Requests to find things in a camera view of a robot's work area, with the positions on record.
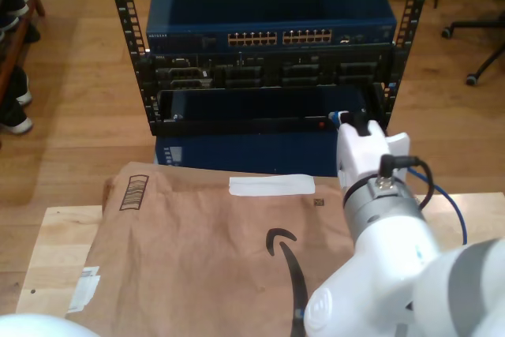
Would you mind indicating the brown packing paper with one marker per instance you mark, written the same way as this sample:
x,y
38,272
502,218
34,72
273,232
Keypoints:
x,y
177,266

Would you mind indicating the long white tape strip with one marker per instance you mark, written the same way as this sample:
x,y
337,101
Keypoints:
x,y
272,186

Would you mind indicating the blue network switch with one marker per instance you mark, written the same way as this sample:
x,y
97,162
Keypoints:
x,y
268,1

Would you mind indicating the blue cabinet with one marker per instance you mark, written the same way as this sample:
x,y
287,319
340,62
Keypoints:
x,y
256,155

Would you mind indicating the black rack frame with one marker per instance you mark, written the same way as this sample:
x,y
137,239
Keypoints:
x,y
126,17

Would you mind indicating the white shipping label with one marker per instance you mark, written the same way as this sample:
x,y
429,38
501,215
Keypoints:
x,y
84,293

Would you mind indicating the plain black shoe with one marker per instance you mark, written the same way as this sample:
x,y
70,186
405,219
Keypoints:
x,y
32,33

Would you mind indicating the black rack shelf tray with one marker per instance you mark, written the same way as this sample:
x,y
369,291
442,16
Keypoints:
x,y
236,124

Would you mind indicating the black rack server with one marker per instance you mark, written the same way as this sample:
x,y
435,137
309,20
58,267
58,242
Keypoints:
x,y
272,66

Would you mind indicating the black office chair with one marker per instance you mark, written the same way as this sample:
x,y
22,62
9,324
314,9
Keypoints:
x,y
485,37

